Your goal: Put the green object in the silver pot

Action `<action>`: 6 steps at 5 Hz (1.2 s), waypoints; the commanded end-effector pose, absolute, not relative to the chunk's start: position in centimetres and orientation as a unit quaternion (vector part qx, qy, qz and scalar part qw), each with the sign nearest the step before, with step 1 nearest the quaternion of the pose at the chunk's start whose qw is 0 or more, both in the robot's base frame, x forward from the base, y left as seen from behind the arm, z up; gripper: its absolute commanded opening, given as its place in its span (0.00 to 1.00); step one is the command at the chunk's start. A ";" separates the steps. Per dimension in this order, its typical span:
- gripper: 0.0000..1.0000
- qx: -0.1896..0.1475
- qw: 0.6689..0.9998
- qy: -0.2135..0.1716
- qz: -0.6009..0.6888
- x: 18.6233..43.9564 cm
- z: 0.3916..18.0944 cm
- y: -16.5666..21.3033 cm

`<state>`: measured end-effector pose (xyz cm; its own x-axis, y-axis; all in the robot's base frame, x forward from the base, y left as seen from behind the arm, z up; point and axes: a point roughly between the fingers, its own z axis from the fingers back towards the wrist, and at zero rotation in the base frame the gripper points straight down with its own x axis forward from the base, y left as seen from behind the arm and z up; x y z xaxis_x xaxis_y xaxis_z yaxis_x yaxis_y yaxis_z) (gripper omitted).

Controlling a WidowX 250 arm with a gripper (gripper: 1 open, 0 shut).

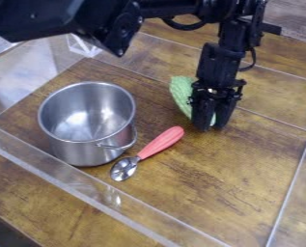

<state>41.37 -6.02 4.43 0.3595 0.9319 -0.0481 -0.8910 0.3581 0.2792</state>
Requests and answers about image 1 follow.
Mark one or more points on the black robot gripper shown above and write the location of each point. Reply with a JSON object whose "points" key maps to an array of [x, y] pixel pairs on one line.
{"points": [[217, 85]]}

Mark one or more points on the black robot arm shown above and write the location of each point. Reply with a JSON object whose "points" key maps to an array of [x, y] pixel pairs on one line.
{"points": [[108, 22]]}

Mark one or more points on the red-handled metal spoon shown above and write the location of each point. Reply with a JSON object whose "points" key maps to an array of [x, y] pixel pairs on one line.
{"points": [[124, 167]]}

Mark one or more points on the clear acrylic tray wall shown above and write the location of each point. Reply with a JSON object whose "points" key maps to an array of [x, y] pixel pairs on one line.
{"points": [[223, 189]]}

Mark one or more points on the green bitter gourd toy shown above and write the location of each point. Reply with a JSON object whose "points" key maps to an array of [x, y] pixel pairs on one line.
{"points": [[180, 91]]}

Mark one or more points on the silver metal pot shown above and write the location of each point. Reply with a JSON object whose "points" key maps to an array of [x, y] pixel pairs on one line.
{"points": [[87, 118]]}

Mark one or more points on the black wall strip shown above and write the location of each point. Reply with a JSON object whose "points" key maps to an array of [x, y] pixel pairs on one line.
{"points": [[273, 29]]}

